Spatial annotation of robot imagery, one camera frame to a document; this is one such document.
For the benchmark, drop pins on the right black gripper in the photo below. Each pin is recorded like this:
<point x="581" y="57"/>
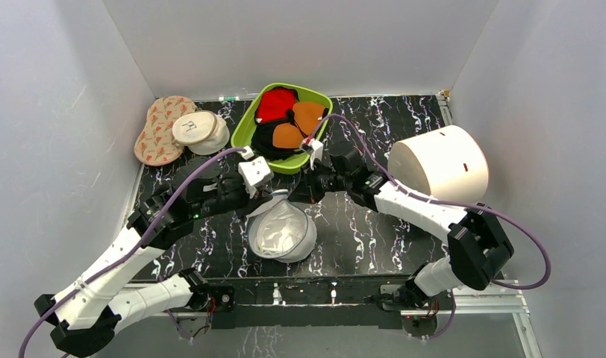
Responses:
<point x="306" y="185"/>

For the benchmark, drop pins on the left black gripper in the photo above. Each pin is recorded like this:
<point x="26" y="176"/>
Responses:
<point x="251" y="203"/>

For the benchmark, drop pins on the white bra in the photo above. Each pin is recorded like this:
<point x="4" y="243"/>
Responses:
<point x="280" y="231"/>

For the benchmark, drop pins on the white mesh laundry bag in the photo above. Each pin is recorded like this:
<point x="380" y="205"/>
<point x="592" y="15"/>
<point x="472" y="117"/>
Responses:
<point x="299" y="253"/>

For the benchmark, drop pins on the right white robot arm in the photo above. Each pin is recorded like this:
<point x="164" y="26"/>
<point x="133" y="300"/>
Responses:
<point x="478" y="246"/>

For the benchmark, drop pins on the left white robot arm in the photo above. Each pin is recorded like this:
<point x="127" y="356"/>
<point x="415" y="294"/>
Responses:
<point x="88" y="314"/>

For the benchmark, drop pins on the orange black bra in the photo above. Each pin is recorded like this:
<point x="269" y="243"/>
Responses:
<point x="281" y="139"/>

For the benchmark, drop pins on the cream round laundry bag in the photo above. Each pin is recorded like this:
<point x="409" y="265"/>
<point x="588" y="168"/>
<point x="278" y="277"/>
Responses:
<point x="202" y="132"/>

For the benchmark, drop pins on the red bra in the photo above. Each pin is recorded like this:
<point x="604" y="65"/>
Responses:
<point x="276" y="103"/>

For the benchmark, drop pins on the floral beige laundry bag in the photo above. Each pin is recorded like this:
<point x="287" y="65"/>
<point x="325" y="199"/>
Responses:
<point x="156" y="146"/>

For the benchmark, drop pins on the large white cylinder bag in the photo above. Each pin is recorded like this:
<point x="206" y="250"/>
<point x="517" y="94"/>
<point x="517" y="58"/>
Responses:
<point x="447" y="164"/>

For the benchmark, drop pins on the green plastic tray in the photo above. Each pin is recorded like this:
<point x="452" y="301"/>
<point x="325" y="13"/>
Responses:
<point x="245" y="128"/>

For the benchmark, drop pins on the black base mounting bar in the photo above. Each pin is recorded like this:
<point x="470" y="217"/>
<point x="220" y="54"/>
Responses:
<point x="320" y="301"/>

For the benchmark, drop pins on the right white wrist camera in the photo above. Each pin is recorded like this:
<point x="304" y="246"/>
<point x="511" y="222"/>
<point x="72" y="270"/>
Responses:
<point x="314" y="149"/>

